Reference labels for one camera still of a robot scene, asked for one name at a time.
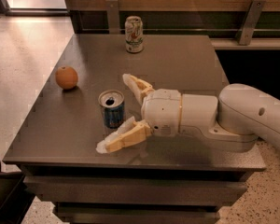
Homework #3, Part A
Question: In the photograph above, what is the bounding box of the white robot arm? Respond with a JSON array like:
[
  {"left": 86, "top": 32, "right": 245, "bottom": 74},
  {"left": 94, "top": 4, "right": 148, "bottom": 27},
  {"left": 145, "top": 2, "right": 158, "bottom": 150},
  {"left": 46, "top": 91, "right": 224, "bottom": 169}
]
[{"left": 96, "top": 74, "right": 280, "bottom": 154}]

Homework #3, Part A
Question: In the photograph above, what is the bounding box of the white green 7up can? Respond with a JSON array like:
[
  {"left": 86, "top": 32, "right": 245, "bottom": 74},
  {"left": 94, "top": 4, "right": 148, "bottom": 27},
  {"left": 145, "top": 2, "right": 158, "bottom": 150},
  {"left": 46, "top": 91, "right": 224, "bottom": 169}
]
[{"left": 125, "top": 16, "right": 143, "bottom": 53}]

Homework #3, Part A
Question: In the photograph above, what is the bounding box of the left metal wall bracket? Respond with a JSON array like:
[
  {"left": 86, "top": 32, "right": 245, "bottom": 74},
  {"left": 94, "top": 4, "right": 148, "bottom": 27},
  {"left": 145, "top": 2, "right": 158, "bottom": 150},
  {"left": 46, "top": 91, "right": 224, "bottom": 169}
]
[{"left": 106, "top": 0, "right": 120, "bottom": 35}]

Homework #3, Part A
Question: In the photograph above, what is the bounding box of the orange fruit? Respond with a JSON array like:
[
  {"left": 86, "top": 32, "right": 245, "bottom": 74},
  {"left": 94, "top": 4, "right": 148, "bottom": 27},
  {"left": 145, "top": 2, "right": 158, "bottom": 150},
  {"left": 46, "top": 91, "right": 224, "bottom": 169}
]
[{"left": 55, "top": 66, "right": 78, "bottom": 90}]

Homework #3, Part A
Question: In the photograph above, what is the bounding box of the right metal wall bracket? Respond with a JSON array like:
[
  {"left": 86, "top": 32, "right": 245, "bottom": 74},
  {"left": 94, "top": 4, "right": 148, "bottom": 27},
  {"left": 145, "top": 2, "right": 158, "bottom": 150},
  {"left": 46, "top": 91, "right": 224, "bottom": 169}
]
[{"left": 236, "top": 0, "right": 266, "bottom": 46}]

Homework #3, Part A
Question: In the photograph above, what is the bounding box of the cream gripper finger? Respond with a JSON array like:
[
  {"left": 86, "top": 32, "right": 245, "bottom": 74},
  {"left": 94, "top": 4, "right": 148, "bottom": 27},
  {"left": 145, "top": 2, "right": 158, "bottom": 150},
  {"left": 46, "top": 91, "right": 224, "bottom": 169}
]
[
  {"left": 96, "top": 117, "right": 152, "bottom": 154},
  {"left": 122, "top": 74, "right": 154, "bottom": 105}
]

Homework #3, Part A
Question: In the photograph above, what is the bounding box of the metal wall bracket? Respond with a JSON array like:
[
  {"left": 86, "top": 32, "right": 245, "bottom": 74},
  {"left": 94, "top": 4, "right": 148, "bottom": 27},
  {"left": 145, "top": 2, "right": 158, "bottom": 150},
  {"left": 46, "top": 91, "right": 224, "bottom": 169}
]
[
  {"left": 236, "top": 0, "right": 266, "bottom": 46},
  {"left": 106, "top": 0, "right": 120, "bottom": 35}
]

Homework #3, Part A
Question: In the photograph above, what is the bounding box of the grey drawer cabinet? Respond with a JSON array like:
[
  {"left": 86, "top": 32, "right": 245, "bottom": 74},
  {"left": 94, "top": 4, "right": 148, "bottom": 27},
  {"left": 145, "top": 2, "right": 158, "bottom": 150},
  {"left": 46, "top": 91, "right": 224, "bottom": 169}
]
[{"left": 4, "top": 35, "right": 265, "bottom": 224}]

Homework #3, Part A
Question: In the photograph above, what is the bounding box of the blue silver redbull can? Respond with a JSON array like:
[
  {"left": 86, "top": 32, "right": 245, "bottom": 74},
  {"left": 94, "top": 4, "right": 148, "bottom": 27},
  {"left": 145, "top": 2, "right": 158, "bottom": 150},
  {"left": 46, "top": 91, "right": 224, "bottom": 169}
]
[{"left": 98, "top": 90, "right": 125, "bottom": 129}]

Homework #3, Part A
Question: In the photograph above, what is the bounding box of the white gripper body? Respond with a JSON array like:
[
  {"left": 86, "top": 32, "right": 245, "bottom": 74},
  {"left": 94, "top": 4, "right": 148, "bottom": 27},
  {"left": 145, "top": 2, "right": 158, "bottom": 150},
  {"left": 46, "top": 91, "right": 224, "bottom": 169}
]
[{"left": 141, "top": 89, "right": 181, "bottom": 137}]

